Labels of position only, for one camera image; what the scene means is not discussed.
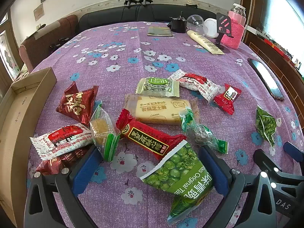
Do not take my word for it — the black phone stand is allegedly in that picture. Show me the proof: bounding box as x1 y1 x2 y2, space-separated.
215 12 234 50

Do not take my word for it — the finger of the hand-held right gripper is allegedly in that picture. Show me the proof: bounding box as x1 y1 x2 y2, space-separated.
283 142 304 169
253 149 304 183

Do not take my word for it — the dark red snack packet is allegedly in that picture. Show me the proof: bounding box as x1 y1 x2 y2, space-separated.
36 145 95 175

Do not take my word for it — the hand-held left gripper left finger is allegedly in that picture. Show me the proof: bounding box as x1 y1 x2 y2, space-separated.
24 145 104 228

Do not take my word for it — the red pyramid snack packet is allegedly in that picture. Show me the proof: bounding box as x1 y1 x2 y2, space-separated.
56 81 99 123

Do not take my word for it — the wooden glass-pane door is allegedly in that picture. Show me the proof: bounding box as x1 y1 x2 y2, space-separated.
0 12 24 95

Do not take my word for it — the brown cardboard box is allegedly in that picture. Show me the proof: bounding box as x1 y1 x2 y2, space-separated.
0 67 57 228

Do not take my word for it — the clear green pastry packet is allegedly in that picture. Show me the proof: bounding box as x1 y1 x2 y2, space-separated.
89 101 121 162

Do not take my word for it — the clear plastic cup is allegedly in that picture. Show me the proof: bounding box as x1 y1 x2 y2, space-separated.
187 15 205 32

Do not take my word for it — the pale green cake packet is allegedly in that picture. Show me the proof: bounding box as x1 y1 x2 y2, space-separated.
135 77 180 98

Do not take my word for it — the yellow cheese biscuit packet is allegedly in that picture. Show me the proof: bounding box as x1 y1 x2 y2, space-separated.
125 94 199 125

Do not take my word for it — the white round jar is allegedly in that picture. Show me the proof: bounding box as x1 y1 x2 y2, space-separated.
203 18 220 38

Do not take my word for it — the white red snack packet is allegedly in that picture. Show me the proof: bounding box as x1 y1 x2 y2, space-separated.
30 123 93 159
170 69 220 102

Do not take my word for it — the bottle with pink knit sleeve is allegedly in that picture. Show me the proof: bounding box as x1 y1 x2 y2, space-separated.
222 3 246 50

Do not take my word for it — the small red snack packet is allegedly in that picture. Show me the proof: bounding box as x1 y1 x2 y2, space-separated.
213 84 242 116

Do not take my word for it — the purple floral tablecloth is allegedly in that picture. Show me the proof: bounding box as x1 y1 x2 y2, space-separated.
26 21 304 228

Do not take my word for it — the black smartphone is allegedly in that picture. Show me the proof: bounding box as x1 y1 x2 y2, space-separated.
247 57 285 101

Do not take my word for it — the black pot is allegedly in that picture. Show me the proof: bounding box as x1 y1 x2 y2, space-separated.
170 12 188 34

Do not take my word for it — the small green pea packet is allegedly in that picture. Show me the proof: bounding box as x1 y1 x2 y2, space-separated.
256 104 278 147

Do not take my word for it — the long red candy packet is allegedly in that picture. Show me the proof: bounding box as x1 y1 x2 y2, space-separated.
116 108 187 161

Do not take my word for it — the large green pea packet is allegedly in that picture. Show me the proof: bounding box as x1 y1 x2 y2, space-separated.
140 140 214 226

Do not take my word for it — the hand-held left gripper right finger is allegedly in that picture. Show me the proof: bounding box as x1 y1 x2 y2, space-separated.
198 145 283 228

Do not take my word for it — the clear green sesame ball packet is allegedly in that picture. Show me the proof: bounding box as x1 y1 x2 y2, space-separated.
180 107 229 154

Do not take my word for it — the brown armchair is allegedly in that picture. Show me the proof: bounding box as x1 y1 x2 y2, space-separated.
19 14 79 73

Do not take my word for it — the black sofa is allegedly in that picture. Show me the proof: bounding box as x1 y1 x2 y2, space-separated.
78 3 230 32

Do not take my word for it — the wall plaque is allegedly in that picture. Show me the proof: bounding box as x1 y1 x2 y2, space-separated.
33 3 44 22

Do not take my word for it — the green booklet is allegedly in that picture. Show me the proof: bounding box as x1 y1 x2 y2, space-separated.
147 26 174 37

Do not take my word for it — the cream lotion tube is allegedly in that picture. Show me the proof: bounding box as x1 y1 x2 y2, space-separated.
187 30 225 55

